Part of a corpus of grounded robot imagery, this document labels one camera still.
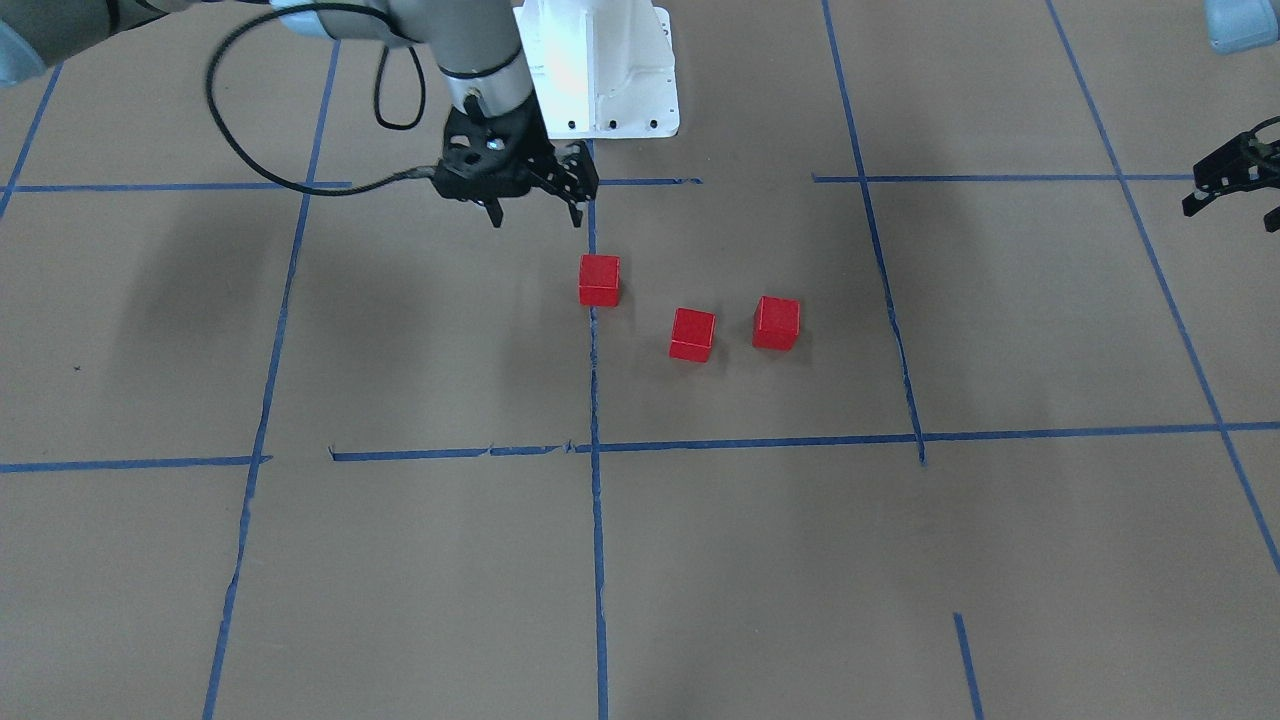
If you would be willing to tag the red block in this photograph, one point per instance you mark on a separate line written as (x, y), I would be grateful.
(599, 280)
(776, 323)
(692, 335)

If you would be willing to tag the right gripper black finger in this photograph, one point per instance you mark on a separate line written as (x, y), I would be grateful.
(494, 211)
(569, 173)

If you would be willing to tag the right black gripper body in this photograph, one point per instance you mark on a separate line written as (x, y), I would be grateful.
(534, 153)

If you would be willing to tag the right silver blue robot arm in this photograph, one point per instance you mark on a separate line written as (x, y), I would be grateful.
(477, 47)

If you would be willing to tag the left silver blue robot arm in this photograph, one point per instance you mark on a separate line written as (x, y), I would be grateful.
(1236, 26)

